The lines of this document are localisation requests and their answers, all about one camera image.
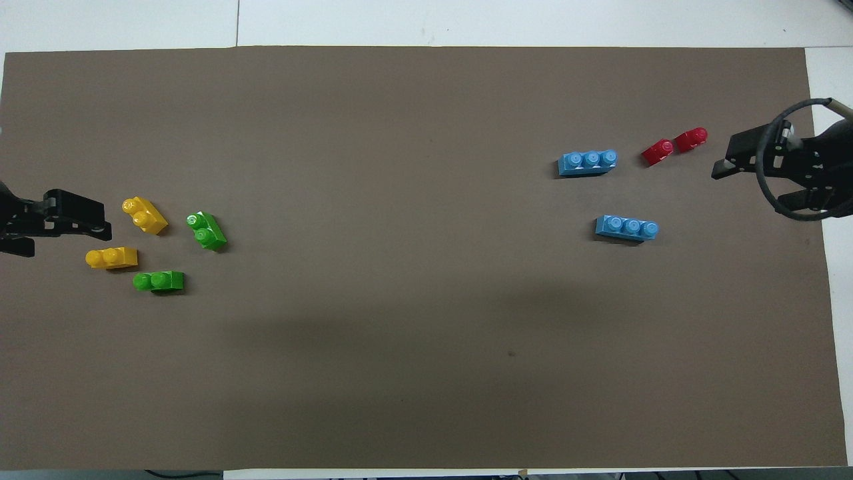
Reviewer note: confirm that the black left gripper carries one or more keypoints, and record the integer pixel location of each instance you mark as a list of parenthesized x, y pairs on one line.
[(23, 216)]

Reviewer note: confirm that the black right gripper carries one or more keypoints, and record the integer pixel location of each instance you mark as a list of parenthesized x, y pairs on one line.
[(823, 163)]

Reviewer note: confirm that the green two-stud block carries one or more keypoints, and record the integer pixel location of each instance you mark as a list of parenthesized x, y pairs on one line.
[(208, 232), (160, 281)]

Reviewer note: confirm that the blue three-stud block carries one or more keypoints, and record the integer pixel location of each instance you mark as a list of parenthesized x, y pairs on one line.
[(626, 228), (586, 163)]

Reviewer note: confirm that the yellow two-stud block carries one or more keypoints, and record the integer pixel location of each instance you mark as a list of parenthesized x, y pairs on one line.
[(112, 258), (146, 216)]

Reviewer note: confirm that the red one-stud block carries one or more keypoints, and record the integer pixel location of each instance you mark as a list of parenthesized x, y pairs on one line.
[(691, 139), (658, 152)]

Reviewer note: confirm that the brown table mat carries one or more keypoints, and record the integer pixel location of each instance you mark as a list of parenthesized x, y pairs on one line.
[(400, 266)]

